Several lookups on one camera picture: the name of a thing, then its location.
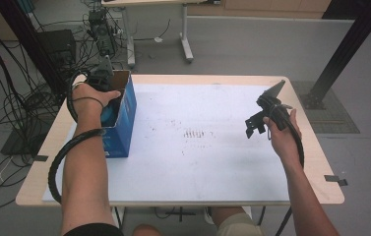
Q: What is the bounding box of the light wooden table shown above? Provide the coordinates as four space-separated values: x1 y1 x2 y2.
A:
15 74 345 207

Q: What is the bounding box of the black computer tower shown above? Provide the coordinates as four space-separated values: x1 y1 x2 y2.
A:
87 8 118 57

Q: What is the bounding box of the person's left hand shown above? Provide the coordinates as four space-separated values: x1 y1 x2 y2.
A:
71 83 122 128

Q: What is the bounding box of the dark flat floor plate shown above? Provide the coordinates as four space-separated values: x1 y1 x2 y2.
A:
0 127 44 156

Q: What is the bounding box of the bundle of black cables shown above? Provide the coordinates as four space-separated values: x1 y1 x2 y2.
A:
0 0 122 212

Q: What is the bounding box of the black wrist band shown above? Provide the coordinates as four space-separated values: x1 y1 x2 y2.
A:
71 95 105 110

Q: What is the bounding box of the person's left leg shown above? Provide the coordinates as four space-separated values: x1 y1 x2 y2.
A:
132 223 163 236

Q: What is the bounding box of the person's right hand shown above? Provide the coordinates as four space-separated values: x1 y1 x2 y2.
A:
263 108 303 169

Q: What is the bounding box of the person's leg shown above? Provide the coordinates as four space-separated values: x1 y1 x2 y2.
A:
132 223 163 236
210 206 264 236

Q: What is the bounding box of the person's right leg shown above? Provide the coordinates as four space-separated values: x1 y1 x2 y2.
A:
210 206 264 236

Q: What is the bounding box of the blue cardboard box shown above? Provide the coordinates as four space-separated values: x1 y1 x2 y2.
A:
99 69 139 159

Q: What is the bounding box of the black metal frame post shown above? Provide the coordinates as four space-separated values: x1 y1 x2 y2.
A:
299 0 371 111
0 0 70 99

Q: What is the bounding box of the white paper sheet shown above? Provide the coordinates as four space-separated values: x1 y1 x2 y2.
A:
41 83 291 203

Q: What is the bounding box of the white desk with legs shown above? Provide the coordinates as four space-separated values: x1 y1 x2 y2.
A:
101 0 222 69

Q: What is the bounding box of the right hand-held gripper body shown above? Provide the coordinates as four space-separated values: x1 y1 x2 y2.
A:
256 79 295 132

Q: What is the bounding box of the black equipment box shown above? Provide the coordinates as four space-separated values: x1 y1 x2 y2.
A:
36 29 77 67

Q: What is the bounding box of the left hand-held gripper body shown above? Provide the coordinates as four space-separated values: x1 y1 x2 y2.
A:
87 54 115 94

